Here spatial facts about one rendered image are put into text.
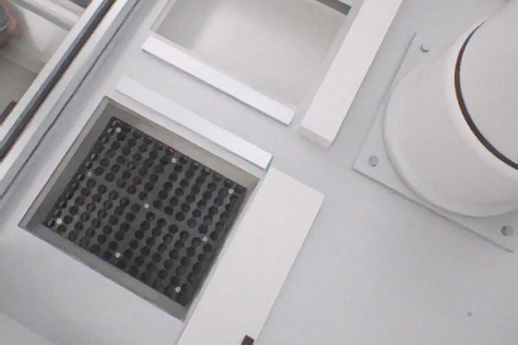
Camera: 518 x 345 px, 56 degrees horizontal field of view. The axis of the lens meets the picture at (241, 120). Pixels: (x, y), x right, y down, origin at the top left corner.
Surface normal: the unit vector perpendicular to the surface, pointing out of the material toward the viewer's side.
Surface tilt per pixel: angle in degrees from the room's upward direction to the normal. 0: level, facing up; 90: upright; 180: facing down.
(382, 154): 0
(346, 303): 0
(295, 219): 0
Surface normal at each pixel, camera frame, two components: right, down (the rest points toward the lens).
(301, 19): 0.05, -0.29
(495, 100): -0.94, 0.32
